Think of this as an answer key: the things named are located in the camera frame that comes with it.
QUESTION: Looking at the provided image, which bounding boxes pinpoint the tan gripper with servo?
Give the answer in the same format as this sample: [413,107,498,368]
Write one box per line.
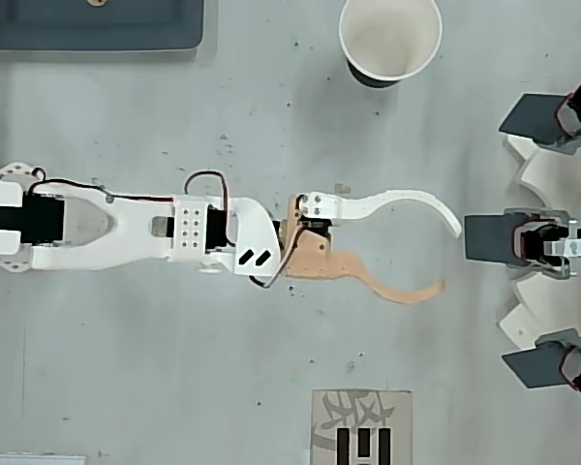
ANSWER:
[277,188,463,306]

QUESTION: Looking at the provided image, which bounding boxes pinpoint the white paper cup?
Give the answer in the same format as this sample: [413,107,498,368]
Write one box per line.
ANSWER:
[338,0,443,90]

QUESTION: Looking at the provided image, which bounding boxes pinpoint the dark grey flat panel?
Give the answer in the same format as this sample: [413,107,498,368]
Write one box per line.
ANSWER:
[498,93,570,146]
[502,344,570,390]
[463,214,518,265]

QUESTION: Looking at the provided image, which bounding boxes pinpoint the white curved stand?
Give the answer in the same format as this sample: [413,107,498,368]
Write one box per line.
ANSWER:
[497,133,581,351]

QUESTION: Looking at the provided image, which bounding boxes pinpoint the grey printed marker card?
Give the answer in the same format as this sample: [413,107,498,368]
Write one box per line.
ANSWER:
[311,388,413,465]

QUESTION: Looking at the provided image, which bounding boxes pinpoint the dark blue-grey tray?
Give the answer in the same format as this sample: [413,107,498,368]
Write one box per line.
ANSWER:
[0,0,205,51]

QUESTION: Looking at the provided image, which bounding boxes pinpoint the black red wrist cable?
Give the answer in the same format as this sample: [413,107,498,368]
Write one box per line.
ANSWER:
[249,196,307,291]

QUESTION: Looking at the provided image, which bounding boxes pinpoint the silver metal bracket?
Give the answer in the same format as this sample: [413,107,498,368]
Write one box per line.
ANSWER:
[544,218,581,280]

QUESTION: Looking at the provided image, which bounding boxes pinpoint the black red arm cable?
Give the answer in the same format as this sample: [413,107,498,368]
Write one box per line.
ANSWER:
[28,167,238,253]

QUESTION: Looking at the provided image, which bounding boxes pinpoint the white perforated base plate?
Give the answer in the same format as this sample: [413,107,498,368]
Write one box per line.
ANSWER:
[0,162,49,275]

